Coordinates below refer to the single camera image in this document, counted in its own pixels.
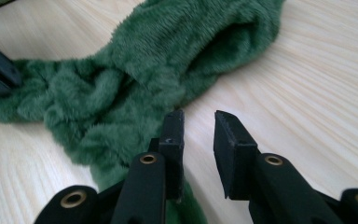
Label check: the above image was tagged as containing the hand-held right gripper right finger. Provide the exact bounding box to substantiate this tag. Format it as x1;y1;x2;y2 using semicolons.
213;109;344;224

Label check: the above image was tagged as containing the green plush dinosaur costume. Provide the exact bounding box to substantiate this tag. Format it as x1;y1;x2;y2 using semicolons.
0;0;287;224

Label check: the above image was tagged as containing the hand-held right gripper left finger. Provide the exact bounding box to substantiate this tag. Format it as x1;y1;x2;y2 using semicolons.
111;108;186;224

